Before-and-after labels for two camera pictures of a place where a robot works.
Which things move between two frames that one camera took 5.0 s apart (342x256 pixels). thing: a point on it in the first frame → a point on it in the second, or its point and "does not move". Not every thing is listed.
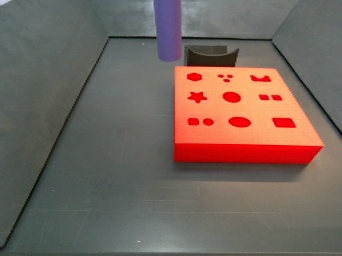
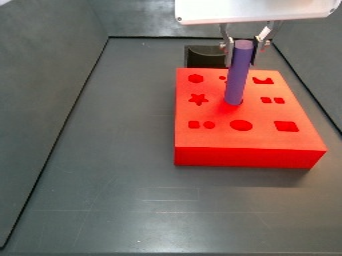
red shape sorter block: (239, 115) does not move
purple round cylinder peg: (169, 29) → (239, 70)
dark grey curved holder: (211, 56) does not move
